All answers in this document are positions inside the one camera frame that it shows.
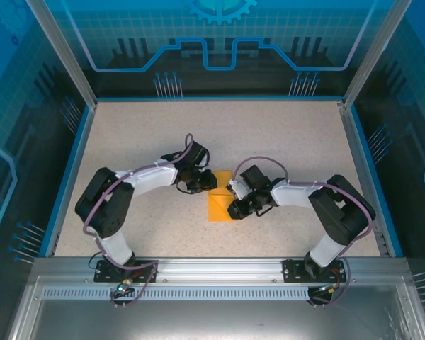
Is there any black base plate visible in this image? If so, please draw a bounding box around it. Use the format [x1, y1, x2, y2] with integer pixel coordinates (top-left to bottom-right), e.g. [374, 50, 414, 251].
[282, 257, 348, 283]
[94, 259, 159, 283]

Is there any slotted grey cable duct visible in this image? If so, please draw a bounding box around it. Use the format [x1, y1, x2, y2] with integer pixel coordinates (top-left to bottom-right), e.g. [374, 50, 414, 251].
[42, 287, 312, 301]

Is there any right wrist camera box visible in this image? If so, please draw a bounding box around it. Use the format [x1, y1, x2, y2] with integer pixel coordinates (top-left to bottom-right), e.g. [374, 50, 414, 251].
[226, 178, 251, 201]

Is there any aluminium frame post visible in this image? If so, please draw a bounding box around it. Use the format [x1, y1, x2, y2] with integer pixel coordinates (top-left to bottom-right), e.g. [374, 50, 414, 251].
[341, 0, 414, 107]
[25, 0, 98, 107]

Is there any orange cloth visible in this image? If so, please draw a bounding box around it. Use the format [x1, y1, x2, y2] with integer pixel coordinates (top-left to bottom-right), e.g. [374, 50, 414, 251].
[207, 169, 240, 223]

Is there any aluminium mounting rail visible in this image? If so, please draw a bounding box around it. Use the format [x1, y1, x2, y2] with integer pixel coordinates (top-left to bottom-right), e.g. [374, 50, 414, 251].
[33, 257, 410, 281]

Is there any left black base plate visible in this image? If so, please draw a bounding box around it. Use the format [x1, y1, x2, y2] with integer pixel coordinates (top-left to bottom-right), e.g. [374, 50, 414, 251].
[94, 259, 159, 283]

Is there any aluminium side rail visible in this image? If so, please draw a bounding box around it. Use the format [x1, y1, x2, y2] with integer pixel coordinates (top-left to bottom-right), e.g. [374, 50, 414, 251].
[338, 102, 392, 258]

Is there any steel sheet shelf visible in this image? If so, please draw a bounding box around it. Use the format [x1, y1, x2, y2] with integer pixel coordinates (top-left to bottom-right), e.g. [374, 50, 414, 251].
[6, 276, 425, 340]

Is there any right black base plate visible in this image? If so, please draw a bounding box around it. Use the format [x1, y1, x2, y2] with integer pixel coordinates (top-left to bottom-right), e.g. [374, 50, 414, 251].
[282, 257, 348, 283]

